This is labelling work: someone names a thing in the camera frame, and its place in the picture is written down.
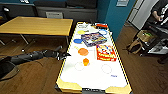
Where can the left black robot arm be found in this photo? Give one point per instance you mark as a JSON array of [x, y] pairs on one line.
[[26, 57]]

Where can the yellow-legged white gaming table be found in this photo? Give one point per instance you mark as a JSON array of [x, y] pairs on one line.
[[93, 80]]

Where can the long yellow wooden table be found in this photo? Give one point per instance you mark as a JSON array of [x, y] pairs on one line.
[[36, 26]]

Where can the red game box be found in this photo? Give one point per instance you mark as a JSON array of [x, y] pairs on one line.
[[106, 53]]

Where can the small red flat box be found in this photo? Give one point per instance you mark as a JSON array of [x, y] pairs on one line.
[[101, 26]]

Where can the brown backpack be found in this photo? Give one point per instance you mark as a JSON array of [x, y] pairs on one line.
[[136, 45]]

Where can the man in dark shirt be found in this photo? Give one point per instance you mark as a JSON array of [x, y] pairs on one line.
[[160, 11]]

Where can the long dark wall bench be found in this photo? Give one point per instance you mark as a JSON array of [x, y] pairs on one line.
[[20, 11]]

